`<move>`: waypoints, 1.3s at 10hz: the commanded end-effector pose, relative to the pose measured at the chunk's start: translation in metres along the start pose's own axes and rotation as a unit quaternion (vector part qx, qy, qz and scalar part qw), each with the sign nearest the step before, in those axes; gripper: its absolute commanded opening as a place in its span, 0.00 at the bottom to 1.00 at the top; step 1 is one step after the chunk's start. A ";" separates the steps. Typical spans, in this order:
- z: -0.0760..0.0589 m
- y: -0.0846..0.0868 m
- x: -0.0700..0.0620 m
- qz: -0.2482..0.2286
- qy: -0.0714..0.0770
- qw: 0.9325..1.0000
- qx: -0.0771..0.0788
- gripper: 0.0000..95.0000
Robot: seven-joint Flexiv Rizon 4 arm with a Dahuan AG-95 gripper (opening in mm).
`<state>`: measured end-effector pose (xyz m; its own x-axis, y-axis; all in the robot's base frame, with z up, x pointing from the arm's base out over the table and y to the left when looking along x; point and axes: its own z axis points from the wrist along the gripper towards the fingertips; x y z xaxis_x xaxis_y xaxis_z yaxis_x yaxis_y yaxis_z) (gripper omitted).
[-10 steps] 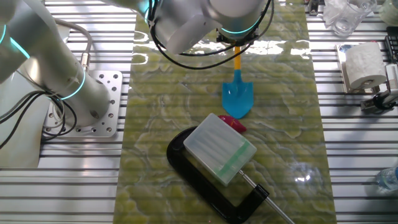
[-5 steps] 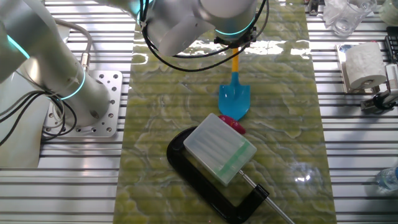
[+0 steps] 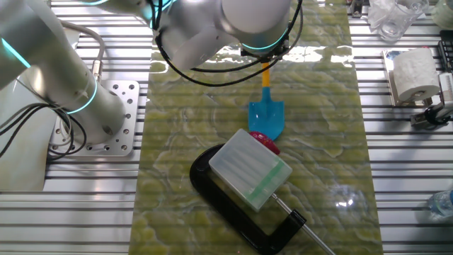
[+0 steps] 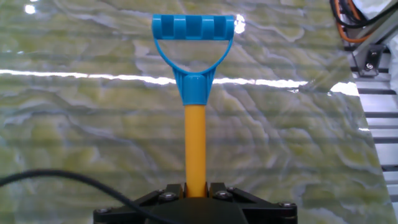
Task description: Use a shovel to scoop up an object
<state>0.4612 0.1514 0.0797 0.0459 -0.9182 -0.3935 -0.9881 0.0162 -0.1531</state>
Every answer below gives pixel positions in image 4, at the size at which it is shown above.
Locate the green marbled table mat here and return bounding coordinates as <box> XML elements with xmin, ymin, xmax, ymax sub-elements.
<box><xmin>0</xmin><ymin>0</ymin><xmax>397</xmax><ymax>224</ymax></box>

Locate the black corner bracket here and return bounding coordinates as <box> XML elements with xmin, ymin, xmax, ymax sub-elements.
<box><xmin>360</xmin><ymin>45</ymin><xmax>386</xmax><ymax>77</ymax></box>

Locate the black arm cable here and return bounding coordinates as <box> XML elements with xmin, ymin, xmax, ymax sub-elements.
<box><xmin>0</xmin><ymin>169</ymin><xmax>175</xmax><ymax>224</ymax></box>

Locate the blue and yellow toy shovel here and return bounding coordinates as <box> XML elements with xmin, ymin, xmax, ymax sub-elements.
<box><xmin>151</xmin><ymin>14</ymin><xmax>236</xmax><ymax>198</ymax></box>

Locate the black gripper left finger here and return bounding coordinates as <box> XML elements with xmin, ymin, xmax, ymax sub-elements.
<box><xmin>93</xmin><ymin>182</ymin><xmax>187</xmax><ymax>224</ymax></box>

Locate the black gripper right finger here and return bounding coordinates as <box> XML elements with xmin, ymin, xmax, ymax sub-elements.
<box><xmin>206</xmin><ymin>182</ymin><xmax>299</xmax><ymax>224</ymax></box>

